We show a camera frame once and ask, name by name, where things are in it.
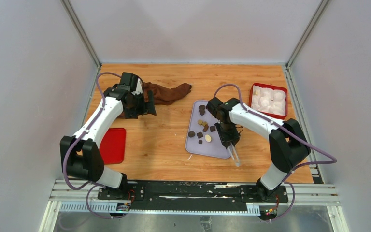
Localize dark round chocolate left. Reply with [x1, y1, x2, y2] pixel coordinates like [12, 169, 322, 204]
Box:
[188, 131, 196, 138]

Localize brown cloth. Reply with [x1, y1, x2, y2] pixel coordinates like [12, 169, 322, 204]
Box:
[142, 82, 192, 105]

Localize red box with white liners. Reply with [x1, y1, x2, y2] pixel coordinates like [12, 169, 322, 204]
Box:
[249, 83, 288, 119]

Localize lavender tray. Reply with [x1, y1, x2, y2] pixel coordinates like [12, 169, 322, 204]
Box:
[185, 100, 231, 159]

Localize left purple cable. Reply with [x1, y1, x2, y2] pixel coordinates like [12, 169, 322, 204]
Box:
[62, 72, 122, 191]

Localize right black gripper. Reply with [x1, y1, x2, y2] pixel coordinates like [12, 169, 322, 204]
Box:
[215, 121, 241, 147]

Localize red box lid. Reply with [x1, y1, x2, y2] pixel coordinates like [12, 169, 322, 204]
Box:
[100, 128, 126, 165]

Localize white oval chocolate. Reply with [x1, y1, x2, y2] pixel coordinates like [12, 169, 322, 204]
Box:
[204, 135, 212, 142]

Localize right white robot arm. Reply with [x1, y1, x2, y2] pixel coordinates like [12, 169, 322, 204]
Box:
[206, 97, 311, 202]

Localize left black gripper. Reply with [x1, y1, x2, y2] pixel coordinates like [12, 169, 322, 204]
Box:
[125, 90, 156, 119]

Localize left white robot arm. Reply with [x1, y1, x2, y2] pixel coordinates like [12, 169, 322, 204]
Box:
[60, 72, 157, 200]

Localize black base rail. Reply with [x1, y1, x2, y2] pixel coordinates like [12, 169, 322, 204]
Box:
[98, 180, 288, 212]

